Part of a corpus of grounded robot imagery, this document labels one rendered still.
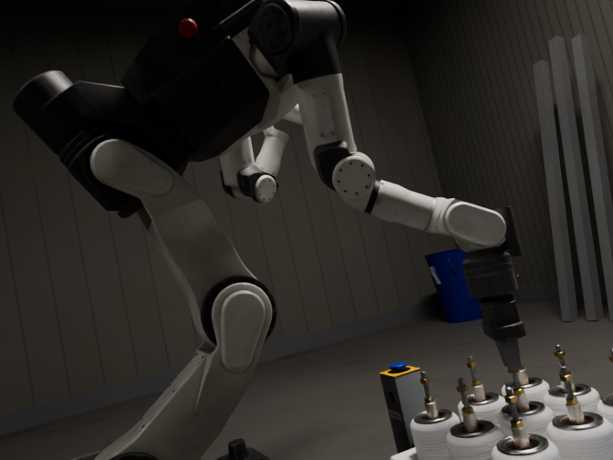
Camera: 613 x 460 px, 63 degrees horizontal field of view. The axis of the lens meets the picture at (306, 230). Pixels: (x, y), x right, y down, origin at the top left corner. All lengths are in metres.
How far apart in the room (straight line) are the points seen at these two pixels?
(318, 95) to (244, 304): 0.39
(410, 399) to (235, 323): 0.48
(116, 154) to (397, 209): 0.51
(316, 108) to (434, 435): 0.64
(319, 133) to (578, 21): 3.05
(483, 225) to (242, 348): 0.48
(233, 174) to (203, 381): 0.61
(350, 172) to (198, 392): 0.48
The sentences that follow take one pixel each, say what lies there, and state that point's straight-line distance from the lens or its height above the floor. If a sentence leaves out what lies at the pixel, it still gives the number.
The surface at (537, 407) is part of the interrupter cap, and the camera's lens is 1.05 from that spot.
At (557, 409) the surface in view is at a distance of 1.10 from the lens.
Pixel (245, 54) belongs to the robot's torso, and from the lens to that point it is 1.01.
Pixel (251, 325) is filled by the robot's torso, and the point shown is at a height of 0.51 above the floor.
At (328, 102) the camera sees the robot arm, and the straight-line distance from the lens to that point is 0.92.
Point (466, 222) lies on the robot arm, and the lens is 0.94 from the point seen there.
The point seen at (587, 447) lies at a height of 0.23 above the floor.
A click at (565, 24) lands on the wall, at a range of 3.90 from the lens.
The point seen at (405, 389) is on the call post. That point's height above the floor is 0.28.
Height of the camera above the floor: 0.57
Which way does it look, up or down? 5 degrees up
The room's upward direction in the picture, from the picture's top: 12 degrees counter-clockwise
